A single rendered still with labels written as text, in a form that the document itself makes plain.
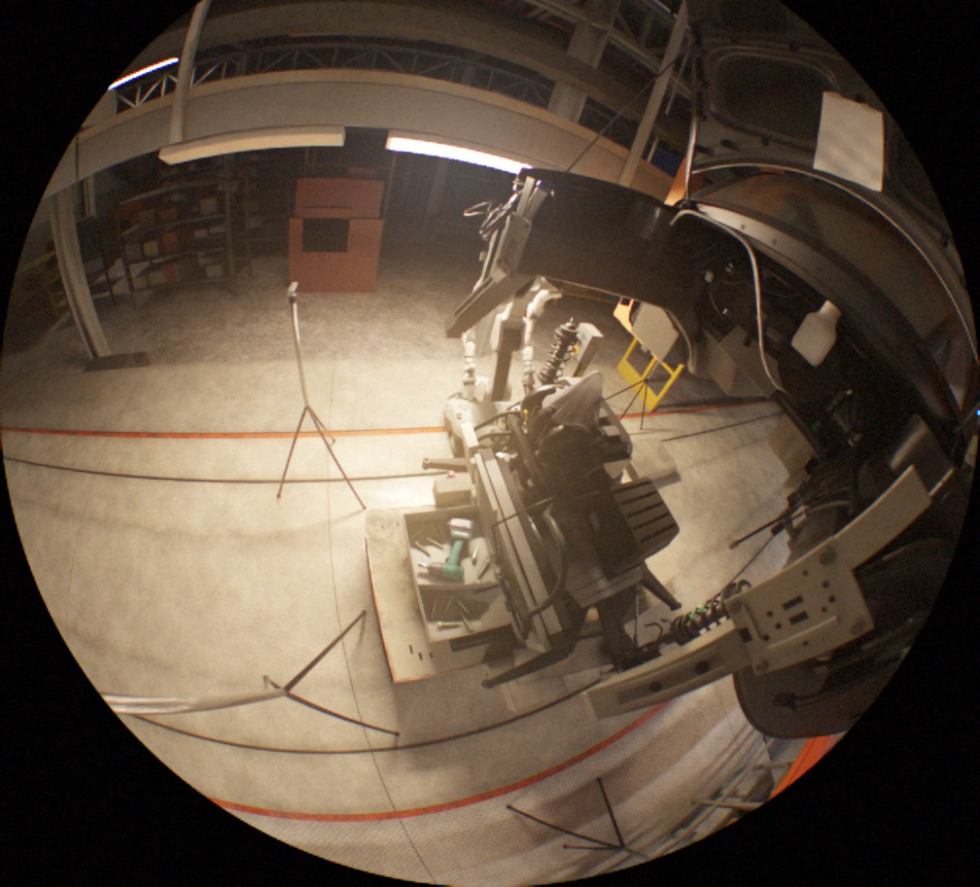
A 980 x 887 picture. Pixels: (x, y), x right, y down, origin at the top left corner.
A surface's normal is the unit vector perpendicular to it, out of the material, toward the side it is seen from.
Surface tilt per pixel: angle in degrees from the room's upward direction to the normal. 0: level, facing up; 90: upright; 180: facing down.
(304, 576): 0
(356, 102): 90
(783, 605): 90
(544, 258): 90
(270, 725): 0
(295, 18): 90
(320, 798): 0
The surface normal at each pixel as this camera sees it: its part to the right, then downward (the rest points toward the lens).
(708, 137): -0.91, 0.38
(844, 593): -0.92, 0.02
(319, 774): 0.26, -0.72
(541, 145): 0.29, 0.70
